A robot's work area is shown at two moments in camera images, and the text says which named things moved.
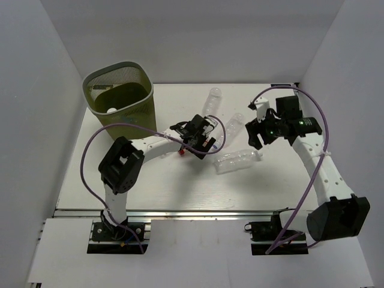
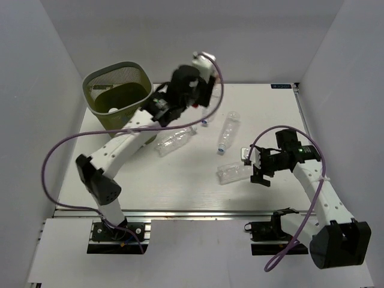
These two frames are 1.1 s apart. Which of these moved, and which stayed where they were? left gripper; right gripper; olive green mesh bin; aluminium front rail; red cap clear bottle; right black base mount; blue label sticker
Moved: right gripper; left gripper; red cap clear bottle
Stayed: blue label sticker; aluminium front rail; olive green mesh bin; right black base mount
